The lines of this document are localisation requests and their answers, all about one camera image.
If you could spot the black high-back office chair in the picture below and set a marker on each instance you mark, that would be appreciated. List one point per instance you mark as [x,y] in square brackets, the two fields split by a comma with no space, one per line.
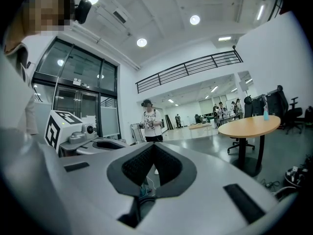
[277,104]

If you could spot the black swivel chair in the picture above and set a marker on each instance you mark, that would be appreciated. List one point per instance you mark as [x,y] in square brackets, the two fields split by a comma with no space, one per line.
[240,144]

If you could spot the person's grey shirt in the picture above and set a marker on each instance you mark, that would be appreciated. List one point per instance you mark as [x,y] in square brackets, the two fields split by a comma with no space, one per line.
[14,87]

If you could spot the black head-mounted camera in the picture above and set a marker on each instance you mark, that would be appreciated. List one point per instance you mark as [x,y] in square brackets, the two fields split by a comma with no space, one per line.
[83,10]

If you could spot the grey folded hand cart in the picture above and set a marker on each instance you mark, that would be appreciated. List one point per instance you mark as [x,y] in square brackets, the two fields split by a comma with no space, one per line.
[137,133]

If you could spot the person's left forearm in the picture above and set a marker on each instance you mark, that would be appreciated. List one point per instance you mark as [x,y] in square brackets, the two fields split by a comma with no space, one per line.
[31,114]

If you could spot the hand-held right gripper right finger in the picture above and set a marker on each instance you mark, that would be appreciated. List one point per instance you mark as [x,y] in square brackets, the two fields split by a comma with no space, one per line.
[215,199]

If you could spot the person's head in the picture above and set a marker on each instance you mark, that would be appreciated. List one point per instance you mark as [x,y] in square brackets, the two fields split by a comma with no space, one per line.
[41,11]

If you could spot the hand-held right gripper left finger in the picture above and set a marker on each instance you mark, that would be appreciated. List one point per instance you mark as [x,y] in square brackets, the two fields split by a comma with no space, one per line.
[93,192]

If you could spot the black folding board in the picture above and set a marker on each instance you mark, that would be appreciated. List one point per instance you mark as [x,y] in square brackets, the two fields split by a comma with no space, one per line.
[170,122]

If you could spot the open black oval case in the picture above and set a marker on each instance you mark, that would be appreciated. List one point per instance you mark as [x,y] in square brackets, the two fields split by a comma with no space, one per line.
[294,176]

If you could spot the teal spray bottle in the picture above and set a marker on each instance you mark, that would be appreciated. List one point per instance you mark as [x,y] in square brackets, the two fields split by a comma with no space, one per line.
[265,115]

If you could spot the round wooden table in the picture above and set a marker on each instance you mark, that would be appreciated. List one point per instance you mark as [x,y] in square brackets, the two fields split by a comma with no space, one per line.
[249,126]

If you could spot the rectangular light wood table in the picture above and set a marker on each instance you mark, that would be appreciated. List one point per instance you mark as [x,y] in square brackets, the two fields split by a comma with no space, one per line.
[200,126]

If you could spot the black armrest office chair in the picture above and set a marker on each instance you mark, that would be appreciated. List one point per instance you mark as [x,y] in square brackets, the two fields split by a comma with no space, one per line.
[293,114]

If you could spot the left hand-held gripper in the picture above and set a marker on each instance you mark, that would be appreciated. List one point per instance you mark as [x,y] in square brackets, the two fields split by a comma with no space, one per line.
[63,131]

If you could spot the black metal railing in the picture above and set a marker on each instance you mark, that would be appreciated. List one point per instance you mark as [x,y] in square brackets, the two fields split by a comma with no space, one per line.
[185,70]

